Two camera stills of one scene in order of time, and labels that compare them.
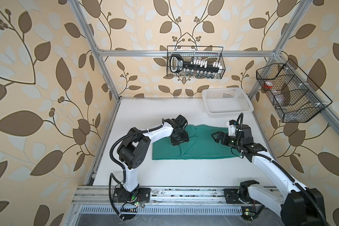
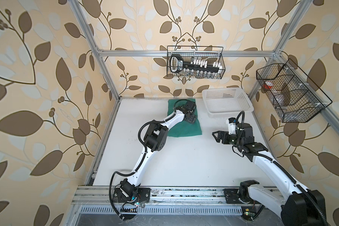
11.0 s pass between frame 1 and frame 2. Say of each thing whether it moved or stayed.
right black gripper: stayed
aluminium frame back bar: stayed
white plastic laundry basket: stayed
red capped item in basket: stayed
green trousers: moved
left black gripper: moved
